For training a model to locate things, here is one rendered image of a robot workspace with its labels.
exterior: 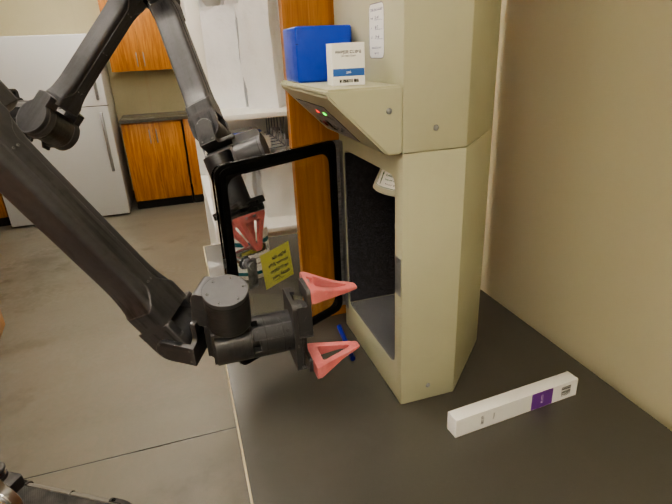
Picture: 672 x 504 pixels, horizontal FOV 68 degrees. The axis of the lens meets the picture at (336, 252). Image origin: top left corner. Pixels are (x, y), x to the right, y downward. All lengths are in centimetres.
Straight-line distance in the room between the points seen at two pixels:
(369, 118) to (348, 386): 54
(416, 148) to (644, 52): 43
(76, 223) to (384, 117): 43
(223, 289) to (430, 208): 36
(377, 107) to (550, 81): 52
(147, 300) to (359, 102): 39
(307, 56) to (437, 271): 43
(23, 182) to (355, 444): 63
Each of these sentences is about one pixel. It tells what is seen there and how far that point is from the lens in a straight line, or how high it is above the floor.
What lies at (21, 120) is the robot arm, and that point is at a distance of 129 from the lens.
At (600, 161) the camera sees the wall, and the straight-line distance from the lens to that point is 107.
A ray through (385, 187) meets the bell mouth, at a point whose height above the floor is 133.
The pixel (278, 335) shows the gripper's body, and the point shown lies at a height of 121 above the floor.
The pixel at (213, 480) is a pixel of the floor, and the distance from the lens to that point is 222.
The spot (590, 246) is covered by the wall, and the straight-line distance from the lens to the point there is 111.
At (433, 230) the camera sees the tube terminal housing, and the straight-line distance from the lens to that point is 83.
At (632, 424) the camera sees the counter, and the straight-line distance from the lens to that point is 104.
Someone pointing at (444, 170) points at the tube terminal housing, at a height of 138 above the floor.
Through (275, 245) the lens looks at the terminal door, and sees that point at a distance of 97.
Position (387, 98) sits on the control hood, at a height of 149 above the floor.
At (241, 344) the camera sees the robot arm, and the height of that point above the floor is 121.
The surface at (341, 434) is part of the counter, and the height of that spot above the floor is 94.
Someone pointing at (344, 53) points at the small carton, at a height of 156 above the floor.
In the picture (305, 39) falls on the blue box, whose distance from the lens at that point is 91.
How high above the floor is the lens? 156
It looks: 22 degrees down
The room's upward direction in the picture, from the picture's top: 3 degrees counter-clockwise
